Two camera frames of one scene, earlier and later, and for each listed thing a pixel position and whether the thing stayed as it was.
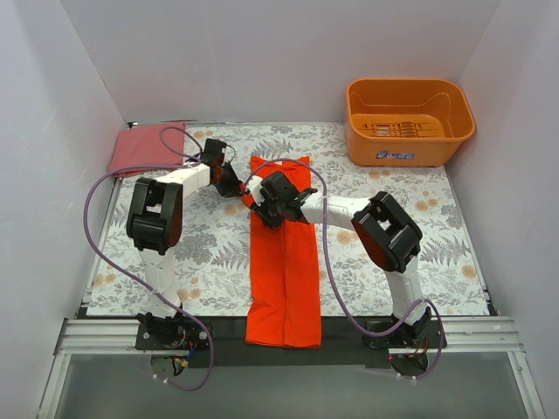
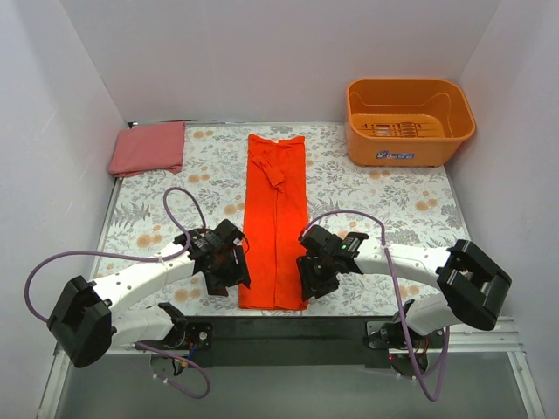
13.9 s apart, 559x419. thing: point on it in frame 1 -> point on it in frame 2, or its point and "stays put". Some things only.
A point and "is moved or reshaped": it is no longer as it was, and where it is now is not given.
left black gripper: (228, 184) -> (228, 274)
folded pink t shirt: (142, 146) stays put
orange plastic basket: (407, 122) stays put
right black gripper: (264, 209) -> (315, 277)
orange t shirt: (282, 298) is moved or reshaped
